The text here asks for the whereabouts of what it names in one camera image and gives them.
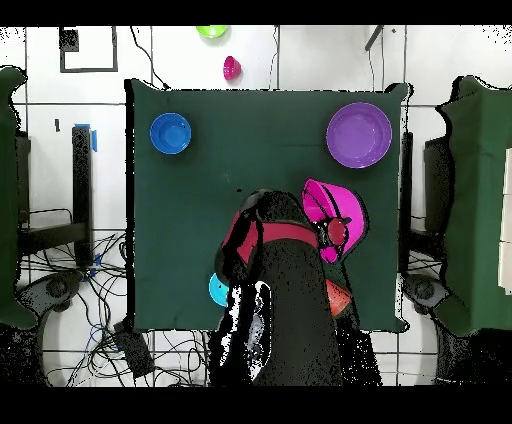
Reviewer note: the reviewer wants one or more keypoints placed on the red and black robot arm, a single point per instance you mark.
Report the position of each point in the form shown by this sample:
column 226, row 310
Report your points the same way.
column 288, row 288

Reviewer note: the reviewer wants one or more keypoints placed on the large purple plastic bowl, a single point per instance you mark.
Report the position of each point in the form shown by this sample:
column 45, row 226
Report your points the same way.
column 359, row 135

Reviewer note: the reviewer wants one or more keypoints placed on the small dark blue bowl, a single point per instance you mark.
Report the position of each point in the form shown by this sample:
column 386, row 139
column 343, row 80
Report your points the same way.
column 170, row 133

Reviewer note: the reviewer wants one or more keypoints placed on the green bowl on floor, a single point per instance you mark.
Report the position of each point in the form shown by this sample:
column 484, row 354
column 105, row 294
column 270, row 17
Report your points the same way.
column 212, row 31

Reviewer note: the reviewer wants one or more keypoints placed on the green cloth side table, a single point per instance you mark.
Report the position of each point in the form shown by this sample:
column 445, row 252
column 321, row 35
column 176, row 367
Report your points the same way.
column 8, row 200
column 480, row 200

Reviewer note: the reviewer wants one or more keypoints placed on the large pink plastic bowl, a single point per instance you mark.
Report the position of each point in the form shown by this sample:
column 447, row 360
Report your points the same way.
column 344, row 202

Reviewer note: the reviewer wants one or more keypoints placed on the small cyan ribbed bowl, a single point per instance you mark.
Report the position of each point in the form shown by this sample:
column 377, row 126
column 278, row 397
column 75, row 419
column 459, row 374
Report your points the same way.
column 217, row 290

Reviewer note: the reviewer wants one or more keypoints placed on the white box stack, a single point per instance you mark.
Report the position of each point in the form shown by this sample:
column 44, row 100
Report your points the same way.
column 507, row 240

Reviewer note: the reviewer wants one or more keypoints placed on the orange plastic cup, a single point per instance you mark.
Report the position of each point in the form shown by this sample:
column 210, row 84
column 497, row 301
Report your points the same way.
column 338, row 298

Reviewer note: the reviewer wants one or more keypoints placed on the dark green tablecloth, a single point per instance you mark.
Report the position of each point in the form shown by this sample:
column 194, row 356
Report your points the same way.
column 200, row 220

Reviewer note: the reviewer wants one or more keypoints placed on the small magenta bowl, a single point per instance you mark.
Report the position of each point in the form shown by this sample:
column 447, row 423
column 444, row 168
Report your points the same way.
column 232, row 68

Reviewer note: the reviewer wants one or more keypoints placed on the black metal stand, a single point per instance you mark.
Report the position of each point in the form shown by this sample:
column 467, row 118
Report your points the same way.
column 82, row 180

